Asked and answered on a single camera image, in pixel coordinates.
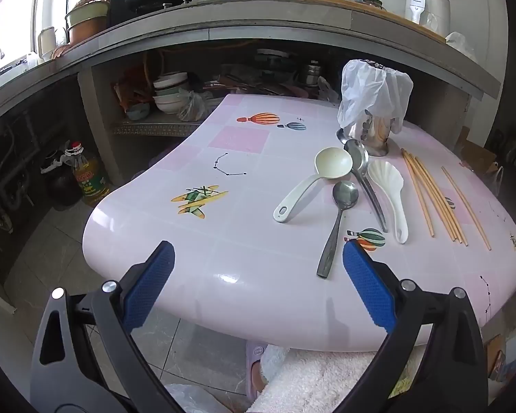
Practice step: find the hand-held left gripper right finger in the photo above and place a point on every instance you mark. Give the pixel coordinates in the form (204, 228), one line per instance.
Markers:
(367, 284)

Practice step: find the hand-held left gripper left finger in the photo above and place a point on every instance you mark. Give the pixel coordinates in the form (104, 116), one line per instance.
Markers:
(150, 284)

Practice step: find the metal spoon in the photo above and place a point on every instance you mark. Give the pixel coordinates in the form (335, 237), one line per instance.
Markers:
(345, 193)

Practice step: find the wooden chopstick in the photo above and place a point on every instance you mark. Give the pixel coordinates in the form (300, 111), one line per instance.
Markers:
(442, 202)
(418, 193)
(437, 198)
(430, 195)
(466, 208)

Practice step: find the white rice paddle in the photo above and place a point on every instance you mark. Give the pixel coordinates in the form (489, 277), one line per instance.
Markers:
(385, 174)

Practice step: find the cream plastic ladle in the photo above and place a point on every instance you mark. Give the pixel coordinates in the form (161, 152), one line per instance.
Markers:
(333, 163)

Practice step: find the metal ladle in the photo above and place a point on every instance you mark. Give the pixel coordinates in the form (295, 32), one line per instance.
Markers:
(356, 154)

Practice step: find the metal utensil holder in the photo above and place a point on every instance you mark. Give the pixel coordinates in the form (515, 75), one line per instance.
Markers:
(372, 135)

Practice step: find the person's white fleece clothing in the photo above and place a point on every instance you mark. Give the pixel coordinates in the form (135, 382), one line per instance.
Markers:
(327, 378)

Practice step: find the cooking oil bottle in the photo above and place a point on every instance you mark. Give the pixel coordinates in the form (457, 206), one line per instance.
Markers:
(88, 178)

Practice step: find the dark ceramic jar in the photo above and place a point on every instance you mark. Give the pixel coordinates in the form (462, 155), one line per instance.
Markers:
(62, 185)

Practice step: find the purple slipper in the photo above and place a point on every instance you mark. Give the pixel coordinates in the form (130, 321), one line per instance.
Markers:
(254, 370)

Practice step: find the metal shelf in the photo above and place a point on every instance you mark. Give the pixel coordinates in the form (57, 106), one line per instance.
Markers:
(155, 128)

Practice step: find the cardboard box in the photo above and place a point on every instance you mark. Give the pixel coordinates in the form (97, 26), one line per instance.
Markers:
(477, 155)

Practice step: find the teal bowl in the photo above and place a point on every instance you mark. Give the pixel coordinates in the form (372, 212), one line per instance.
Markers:
(137, 112)

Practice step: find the plastic bag of food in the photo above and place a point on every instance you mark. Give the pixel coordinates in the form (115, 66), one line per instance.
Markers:
(191, 105)

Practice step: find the drain pipes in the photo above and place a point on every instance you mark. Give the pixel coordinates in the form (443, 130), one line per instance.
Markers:
(8, 167)

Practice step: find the white plastic bag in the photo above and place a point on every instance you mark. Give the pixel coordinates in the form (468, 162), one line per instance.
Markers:
(372, 90)

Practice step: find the stack of ceramic bowls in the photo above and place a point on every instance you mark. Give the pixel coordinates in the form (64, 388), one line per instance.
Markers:
(170, 90)

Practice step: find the knotted clear plastic bag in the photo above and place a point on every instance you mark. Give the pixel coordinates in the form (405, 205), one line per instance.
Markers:
(327, 90)

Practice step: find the steel pot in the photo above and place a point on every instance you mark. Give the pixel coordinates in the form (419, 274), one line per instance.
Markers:
(311, 73)

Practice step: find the brown clay pot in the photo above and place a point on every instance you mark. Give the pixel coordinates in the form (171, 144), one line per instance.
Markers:
(88, 32)

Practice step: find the white mug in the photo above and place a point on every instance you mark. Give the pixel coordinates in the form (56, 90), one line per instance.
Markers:
(47, 41)

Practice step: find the wooden cutting board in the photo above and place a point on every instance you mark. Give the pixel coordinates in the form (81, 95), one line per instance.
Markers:
(395, 19)

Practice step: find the glass jar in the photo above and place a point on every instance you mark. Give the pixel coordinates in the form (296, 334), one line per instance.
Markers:
(374, 3)

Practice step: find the white kitchen appliance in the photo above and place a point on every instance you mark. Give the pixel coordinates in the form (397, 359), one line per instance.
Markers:
(428, 6)

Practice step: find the gas stove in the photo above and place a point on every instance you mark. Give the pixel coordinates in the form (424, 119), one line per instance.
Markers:
(198, 3)

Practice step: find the concrete kitchen counter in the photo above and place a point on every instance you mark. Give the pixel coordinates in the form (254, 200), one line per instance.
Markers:
(258, 19)

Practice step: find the window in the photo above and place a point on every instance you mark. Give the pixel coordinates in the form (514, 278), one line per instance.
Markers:
(17, 8)

